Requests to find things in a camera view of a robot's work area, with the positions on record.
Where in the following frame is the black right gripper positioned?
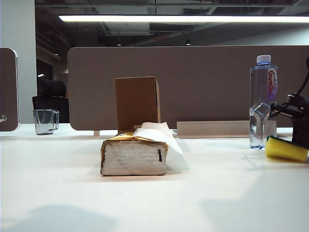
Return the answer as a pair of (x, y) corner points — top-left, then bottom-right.
(270, 93), (309, 148)

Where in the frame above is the yellow sponge with green scourer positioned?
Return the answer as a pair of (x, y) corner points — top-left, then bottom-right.
(265, 135), (309, 163)

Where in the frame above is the clear plastic water bottle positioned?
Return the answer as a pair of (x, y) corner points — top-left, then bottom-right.
(249, 55), (278, 151)

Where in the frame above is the large brown desk divider panel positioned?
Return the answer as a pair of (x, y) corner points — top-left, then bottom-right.
(67, 46), (309, 132)

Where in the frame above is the white tissue sheet sticking out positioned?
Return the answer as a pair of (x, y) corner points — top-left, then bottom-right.
(132, 122), (191, 171)

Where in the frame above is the long ceiling light strip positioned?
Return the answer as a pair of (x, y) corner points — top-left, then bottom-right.
(58, 15), (309, 24)

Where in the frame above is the brown cardboard box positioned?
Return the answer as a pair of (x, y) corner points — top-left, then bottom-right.
(114, 76), (162, 132)

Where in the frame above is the paper tissue pack yellow wrapper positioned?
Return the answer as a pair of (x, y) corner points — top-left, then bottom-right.
(99, 130), (168, 176)

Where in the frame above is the black office chair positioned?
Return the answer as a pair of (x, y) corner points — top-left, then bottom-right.
(32, 78), (70, 124)

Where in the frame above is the clear glass mug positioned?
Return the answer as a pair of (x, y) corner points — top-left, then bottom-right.
(33, 109), (60, 135)

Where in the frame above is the small brown desk divider panel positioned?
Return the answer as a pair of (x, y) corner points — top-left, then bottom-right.
(0, 47), (20, 132)

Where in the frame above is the beige cable tray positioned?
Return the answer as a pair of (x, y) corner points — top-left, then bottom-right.
(176, 120), (252, 139)

